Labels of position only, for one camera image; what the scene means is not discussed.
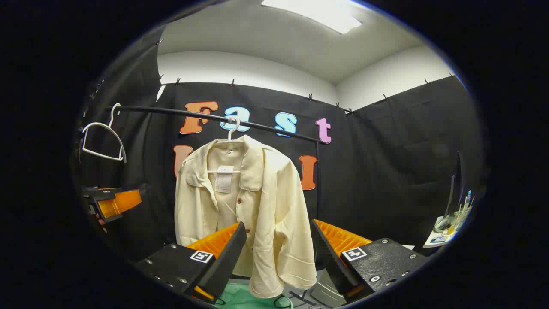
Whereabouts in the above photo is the black clothes rail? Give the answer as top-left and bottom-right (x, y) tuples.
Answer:
(114, 105), (323, 307)

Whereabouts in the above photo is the cream button shirt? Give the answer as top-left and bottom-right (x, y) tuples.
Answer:
(174, 134), (318, 299)

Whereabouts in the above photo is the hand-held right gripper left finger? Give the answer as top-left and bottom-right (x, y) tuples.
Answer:
(132, 221), (248, 306)

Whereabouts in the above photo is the white and grey ribbed box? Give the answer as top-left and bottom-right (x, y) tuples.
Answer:
(311, 268), (349, 308)

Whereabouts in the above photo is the black backdrop cloth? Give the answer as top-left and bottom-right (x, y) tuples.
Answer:
(73, 26), (487, 267)

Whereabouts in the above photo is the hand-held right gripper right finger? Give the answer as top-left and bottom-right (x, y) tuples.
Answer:
(310, 219), (429, 303)

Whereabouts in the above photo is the white plastic clothes hanger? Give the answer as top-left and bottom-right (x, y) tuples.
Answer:
(207, 116), (243, 175)
(81, 103), (127, 164)

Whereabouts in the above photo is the green laundry hamper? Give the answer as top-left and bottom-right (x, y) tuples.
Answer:
(212, 279), (294, 309)

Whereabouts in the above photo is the large ceiling light panel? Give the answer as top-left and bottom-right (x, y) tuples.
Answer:
(261, 0), (364, 35)

